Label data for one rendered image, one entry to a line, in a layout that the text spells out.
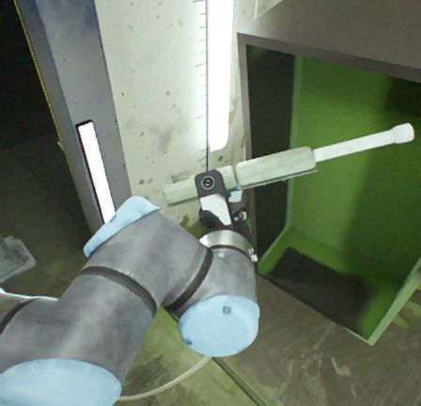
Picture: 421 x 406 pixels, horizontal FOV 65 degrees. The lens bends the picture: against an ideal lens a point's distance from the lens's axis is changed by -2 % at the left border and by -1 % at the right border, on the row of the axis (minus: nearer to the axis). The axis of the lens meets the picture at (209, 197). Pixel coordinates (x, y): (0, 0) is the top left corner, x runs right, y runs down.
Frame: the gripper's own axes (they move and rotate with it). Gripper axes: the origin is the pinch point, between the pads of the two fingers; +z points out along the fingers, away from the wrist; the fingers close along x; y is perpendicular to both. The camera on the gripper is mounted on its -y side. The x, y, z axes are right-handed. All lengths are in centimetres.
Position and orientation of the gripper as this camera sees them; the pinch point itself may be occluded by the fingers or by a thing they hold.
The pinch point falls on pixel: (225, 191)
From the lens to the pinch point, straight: 69.8
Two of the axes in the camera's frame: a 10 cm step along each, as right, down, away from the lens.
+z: 0.8, -4.1, 9.1
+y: 3.2, 8.7, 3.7
